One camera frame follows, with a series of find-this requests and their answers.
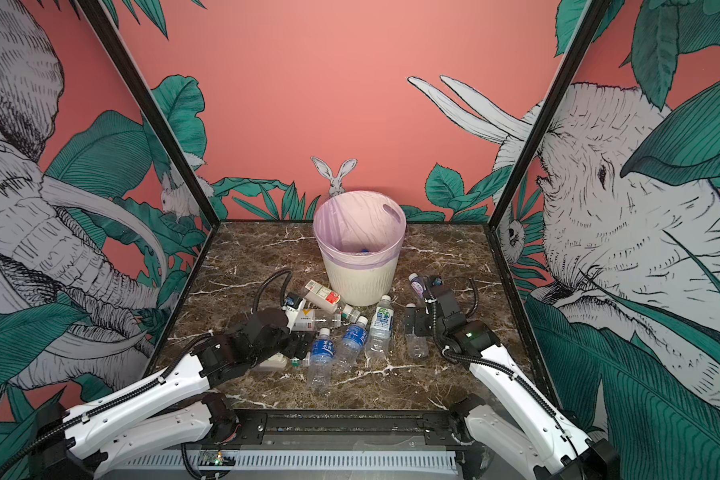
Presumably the Pocari Sweat blue label bottle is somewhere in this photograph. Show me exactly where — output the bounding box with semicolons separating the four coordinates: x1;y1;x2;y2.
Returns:
404;303;429;360

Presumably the red white label bottle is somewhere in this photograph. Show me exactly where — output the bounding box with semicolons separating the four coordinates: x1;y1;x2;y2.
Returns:
302;280;361;323

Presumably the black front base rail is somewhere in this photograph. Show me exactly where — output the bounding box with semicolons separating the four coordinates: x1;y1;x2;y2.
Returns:
201;409;468;448

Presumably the pink plastic bin liner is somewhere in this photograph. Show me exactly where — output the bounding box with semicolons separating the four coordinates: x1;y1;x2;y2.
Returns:
313;191;407;264

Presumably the white vented cable duct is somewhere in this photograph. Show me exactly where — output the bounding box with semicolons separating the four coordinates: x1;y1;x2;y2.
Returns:
107;449;459;473

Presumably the black left frame post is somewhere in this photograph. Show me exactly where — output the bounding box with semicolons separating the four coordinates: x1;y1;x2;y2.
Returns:
77;0;220;230

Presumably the cream label green cap bottle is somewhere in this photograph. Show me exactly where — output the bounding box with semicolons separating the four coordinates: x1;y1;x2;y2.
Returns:
254;353;311;372

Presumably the purple label Ganten bottle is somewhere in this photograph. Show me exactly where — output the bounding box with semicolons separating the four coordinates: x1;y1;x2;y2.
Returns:
408;273;427;304

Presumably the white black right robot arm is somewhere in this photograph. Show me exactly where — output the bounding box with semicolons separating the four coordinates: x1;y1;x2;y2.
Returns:
422;276;621;479

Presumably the yellow V label bottle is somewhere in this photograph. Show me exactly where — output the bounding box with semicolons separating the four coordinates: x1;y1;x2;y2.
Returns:
291;309;341;332

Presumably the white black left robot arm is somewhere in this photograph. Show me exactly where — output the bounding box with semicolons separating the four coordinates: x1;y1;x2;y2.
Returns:
28;307;303;479

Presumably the green white label bottle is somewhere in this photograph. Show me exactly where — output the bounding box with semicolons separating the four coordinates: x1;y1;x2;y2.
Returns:
366;295;394;359

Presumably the black right frame post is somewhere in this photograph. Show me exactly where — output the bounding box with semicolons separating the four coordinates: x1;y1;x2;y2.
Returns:
488;0;610;233

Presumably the white ribbed waste bin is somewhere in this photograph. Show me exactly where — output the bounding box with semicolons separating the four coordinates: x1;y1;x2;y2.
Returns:
322;252;398;307

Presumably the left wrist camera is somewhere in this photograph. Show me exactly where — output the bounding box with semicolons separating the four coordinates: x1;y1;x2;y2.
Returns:
283;292;306;330

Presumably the black frame post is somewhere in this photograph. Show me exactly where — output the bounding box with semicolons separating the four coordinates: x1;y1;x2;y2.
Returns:
77;0;220;230
488;0;610;233

